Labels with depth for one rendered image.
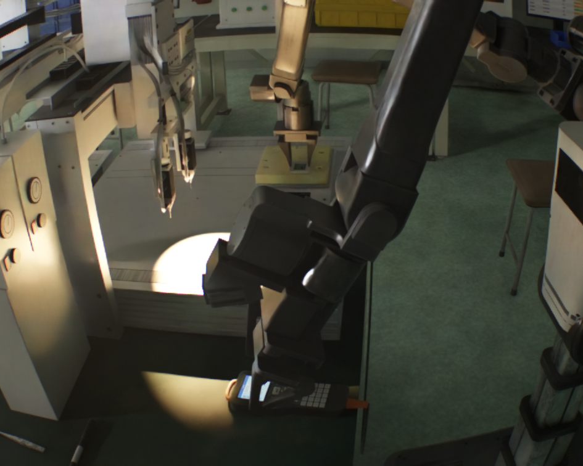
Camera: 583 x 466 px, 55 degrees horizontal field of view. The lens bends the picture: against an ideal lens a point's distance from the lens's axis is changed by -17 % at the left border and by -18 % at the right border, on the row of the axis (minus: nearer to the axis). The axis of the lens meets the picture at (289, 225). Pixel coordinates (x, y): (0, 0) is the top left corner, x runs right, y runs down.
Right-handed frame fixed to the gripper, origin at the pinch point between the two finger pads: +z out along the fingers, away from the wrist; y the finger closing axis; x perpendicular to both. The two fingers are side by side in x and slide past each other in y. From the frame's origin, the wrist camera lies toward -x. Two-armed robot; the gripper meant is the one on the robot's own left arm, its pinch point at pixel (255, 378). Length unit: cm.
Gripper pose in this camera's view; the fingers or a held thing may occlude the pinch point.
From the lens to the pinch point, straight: 74.1
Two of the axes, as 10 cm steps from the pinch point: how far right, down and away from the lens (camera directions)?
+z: -4.6, 7.9, 4.1
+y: 0.8, 5.0, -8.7
